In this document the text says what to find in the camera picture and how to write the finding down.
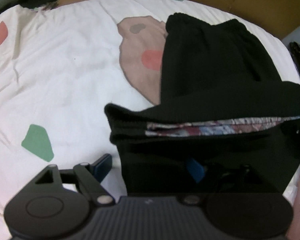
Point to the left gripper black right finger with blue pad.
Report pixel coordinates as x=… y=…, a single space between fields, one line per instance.
x=197 y=172

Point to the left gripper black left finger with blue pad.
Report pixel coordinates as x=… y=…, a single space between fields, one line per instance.
x=90 y=176

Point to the white patterned bed sheet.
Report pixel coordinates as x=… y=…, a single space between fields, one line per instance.
x=58 y=71

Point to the black floral trim garment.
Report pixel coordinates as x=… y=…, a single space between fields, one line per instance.
x=223 y=104

